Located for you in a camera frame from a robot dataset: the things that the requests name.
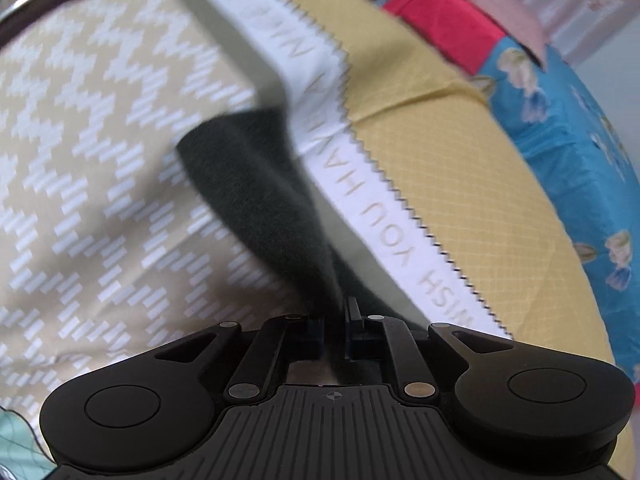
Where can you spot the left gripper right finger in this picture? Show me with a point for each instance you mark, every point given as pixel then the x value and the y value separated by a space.
pixel 389 344

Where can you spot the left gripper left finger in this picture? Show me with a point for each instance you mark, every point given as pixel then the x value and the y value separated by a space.
pixel 279 343

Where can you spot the dark green knit sweater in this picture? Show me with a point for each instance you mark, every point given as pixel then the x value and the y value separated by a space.
pixel 243 167

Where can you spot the yellow patterned bed sheet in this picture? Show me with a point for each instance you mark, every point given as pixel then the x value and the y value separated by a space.
pixel 127 304

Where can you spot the blue floral quilt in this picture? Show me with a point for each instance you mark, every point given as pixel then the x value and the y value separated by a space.
pixel 580 162

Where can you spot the red bed sheet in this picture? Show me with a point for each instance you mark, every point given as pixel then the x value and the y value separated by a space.
pixel 463 34

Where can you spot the pink blanket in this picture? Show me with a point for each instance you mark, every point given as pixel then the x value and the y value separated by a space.
pixel 519 22

